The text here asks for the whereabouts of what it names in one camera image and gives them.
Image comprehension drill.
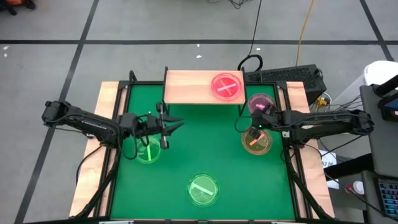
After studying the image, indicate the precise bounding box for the wooden shelf with black frame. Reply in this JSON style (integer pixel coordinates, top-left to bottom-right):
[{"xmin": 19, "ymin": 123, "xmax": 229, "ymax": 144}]
[{"xmin": 162, "ymin": 65, "xmax": 249, "ymax": 117}]

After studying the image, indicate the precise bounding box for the yellow hanging cable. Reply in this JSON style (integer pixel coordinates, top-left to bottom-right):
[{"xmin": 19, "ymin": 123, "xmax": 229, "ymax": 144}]
[{"xmin": 295, "ymin": 0, "xmax": 317, "ymax": 67}]

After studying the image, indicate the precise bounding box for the black computer case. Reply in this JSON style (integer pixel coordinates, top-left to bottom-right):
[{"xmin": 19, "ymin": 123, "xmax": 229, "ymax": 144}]
[{"xmin": 244, "ymin": 63, "xmax": 328, "ymax": 106}]

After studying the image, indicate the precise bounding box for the black metal table frame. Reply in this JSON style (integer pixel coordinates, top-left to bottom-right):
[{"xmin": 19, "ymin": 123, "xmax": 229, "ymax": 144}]
[{"xmin": 93, "ymin": 70, "xmax": 315, "ymax": 224}]

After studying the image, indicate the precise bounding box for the green translucent plastic plate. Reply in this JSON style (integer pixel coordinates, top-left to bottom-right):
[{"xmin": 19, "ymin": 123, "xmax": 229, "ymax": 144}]
[
  {"xmin": 187, "ymin": 173, "xmax": 220, "ymax": 208},
  {"xmin": 134, "ymin": 134, "xmax": 163, "ymax": 165}
]

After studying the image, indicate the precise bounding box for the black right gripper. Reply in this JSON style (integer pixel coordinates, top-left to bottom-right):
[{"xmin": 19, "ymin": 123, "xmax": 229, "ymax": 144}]
[{"xmin": 248, "ymin": 104, "xmax": 280, "ymax": 141}]

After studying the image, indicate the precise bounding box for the black monitor screen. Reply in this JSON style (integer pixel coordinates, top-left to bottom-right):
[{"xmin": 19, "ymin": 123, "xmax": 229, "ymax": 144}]
[{"xmin": 377, "ymin": 93, "xmax": 398, "ymax": 123}]

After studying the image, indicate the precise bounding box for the small white pink bottle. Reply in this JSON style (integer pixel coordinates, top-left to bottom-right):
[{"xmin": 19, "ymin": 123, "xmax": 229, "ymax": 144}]
[{"xmin": 345, "ymin": 180, "xmax": 365, "ymax": 195}]

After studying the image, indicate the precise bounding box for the backlit black keyboard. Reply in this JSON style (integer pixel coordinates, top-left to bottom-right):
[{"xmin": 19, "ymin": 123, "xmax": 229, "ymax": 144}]
[{"xmin": 376, "ymin": 179, "xmax": 398, "ymax": 220}]

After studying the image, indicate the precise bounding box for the white plastic bin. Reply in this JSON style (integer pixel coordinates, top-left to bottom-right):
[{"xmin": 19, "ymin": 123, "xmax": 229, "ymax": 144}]
[{"xmin": 334, "ymin": 60, "xmax": 398, "ymax": 135}]

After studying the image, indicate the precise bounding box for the green table mat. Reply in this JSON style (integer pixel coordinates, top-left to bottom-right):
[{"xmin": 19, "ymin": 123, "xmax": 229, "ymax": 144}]
[{"xmin": 110, "ymin": 83, "xmax": 296, "ymax": 220}]

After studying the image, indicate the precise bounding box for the orange translucent plastic plate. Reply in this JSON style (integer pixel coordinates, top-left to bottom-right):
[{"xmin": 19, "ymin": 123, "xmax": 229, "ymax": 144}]
[
  {"xmin": 211, "ymin": 73, "xmax": 243, "ymax": 101},
  {"xmin": 241, "ymin": 126, "xmax": 274, "ymax": 156}
]

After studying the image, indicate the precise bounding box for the grey equipment cart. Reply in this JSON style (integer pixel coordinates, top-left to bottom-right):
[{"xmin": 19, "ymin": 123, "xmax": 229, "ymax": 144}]
[{"xmin": 359, "ymin": 83, "xmax": 398, "ymax": 224}]

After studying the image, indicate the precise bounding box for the white paper sheet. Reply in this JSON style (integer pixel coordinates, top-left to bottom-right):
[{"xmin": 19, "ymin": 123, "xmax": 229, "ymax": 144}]
[{"xmin": 318, "ymin": 149, "xmax": 338, "ymax": 170}]

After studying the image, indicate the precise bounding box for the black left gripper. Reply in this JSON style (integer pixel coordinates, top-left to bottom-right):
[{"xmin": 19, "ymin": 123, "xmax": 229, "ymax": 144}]
[{"xmin": 145, "ymin": 103, "xmax": 185, "ymax": 149}]

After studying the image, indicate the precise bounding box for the black hanging cable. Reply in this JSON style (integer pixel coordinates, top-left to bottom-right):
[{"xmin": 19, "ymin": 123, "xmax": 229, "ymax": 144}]
[{"xmin": 237, "ymin": 0, "xmax": 264, "ymax": 72}]

